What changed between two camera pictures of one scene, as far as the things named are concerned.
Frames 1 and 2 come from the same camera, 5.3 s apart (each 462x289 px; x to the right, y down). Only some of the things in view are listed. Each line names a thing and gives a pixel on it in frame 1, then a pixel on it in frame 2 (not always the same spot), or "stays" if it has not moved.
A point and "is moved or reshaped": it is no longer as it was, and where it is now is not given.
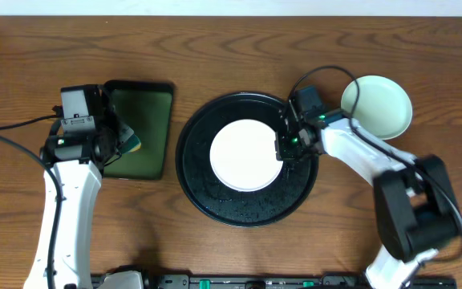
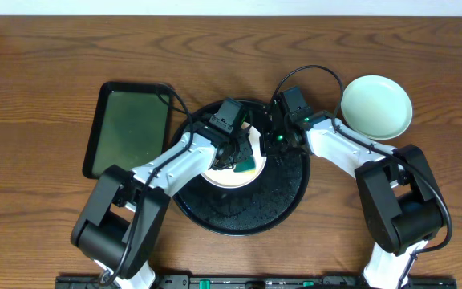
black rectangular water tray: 147,107 stays
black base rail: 183,281 stays
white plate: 243,155 is moved or reshaped
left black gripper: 108,131 -> 238,153
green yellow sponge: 131,144 -> 248,166
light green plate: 383,107 stays
